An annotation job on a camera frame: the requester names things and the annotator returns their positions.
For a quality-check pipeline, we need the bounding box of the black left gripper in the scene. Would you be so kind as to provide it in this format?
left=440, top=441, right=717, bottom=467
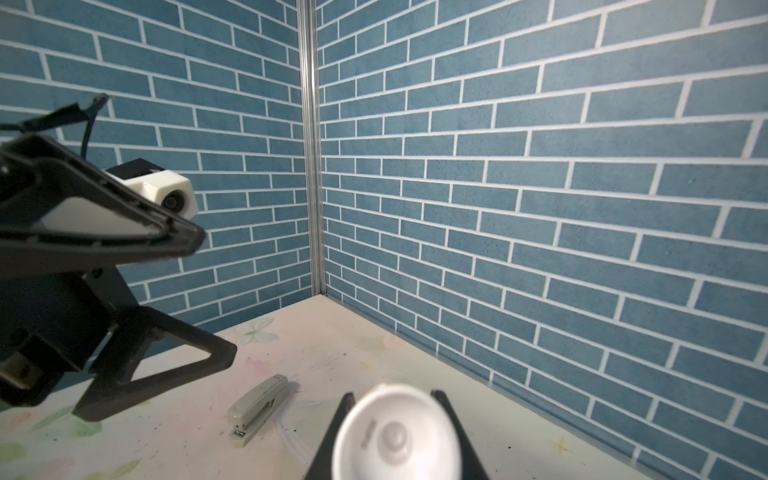
left=1, top=134, right=237, bottom=422

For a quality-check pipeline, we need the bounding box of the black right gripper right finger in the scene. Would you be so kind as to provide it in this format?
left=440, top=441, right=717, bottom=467
left=430, top=389, right=489, bottom=480

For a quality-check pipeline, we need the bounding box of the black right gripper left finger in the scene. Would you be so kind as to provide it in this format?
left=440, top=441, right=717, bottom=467
left=304, top=392, right=356, bottom=480

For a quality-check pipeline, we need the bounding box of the white glue stick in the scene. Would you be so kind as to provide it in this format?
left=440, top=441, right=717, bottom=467
left=331, top=383, right=462, bottom=480

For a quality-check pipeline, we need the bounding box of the grey stapler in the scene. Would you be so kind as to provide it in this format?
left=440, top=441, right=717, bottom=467
left=227, top=374, right=289, bottom=448

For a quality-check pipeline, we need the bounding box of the metal corner post left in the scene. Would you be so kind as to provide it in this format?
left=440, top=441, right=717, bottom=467
left=297, top=0, right=326, bottom=296

